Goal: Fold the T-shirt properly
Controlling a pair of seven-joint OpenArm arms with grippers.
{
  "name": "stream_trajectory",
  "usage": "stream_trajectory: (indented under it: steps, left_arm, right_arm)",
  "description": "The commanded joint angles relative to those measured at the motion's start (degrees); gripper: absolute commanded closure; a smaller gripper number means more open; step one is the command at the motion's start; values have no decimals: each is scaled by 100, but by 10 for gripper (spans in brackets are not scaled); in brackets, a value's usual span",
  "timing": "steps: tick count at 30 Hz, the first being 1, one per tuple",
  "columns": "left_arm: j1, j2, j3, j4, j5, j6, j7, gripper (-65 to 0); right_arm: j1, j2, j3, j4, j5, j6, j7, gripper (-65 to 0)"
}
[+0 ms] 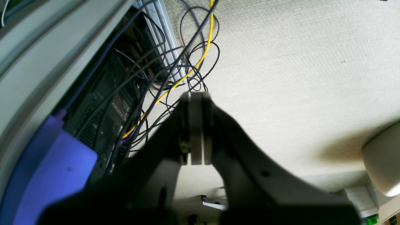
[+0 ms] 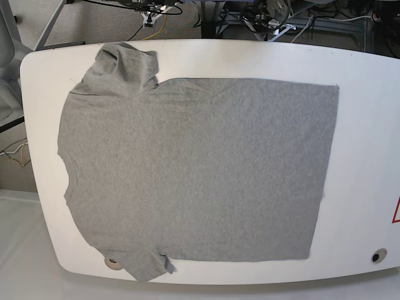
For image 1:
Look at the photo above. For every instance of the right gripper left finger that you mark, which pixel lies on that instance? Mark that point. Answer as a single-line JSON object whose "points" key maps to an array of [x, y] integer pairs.
{"points": [[140, 192]]}

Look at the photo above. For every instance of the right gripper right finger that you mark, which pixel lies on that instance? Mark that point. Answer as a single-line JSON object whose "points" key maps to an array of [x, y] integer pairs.
{"points": [[258, 190]]}

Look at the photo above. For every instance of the purple plastic cover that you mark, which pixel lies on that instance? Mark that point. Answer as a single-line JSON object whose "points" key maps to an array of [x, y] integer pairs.
{"points": [[54, 165]]}

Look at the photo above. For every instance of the black computer tower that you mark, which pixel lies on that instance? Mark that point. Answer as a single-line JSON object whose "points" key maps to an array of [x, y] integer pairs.
{"points": [[107, 98]]}

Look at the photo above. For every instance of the aluminium frame rail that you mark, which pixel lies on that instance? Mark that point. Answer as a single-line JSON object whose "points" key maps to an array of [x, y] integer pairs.
{"points": [[168, 34]]}

